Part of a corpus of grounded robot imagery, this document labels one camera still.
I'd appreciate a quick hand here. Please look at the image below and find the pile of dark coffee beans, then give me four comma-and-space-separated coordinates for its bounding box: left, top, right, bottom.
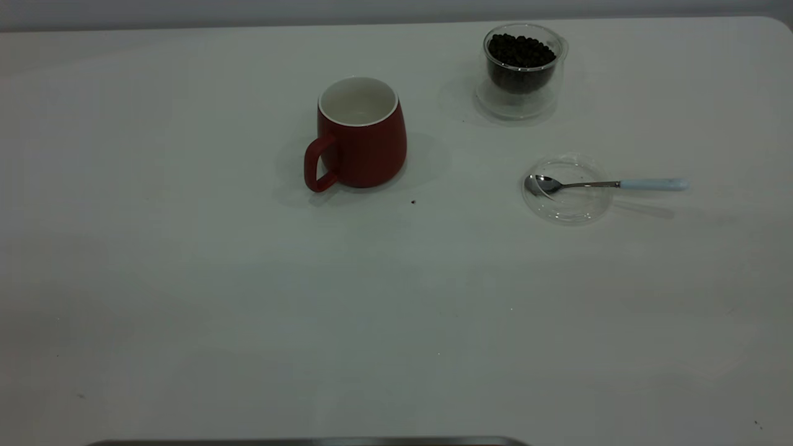
487, 33, 557, 95

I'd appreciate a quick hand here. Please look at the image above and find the metal spoon pale blue handle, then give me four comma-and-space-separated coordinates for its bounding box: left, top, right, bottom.
524, 175, 690, 200

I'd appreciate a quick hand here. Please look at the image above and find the clear glass saucer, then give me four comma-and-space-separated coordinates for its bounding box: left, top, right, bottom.
521, 154, 615, 224

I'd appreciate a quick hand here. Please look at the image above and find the clear double-wall glass cup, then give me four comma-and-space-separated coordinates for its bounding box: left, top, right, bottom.
475, 23, 569, 120

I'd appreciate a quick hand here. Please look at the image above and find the red ceramic mug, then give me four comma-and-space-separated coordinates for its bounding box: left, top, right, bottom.
303, 76, 408, 193

